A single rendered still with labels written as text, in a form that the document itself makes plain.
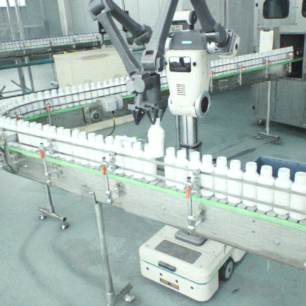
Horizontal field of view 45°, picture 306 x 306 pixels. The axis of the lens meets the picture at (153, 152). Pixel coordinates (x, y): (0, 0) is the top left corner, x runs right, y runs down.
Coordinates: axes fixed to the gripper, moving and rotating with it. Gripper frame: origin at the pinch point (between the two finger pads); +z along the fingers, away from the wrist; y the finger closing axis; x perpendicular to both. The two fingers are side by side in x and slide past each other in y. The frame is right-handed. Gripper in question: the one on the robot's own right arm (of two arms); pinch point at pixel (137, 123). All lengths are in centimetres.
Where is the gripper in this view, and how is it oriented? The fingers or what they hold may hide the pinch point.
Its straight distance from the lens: 188.8
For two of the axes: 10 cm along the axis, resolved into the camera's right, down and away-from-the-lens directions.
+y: 8.0, 1.6, -5.8
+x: 5.8, 0.1, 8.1
